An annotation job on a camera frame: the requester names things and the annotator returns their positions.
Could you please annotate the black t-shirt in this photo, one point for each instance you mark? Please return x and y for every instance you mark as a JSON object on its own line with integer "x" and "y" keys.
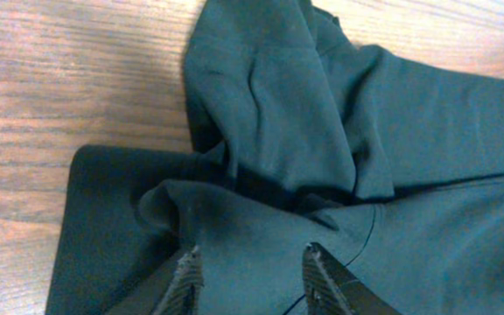
{"x": 396, "y": 168}

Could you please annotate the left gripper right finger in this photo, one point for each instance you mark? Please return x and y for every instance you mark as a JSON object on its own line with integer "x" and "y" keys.
{"x": 331, "y": 289}

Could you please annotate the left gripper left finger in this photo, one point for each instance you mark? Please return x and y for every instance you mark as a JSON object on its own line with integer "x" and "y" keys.
{"x": 181, "y": 293}

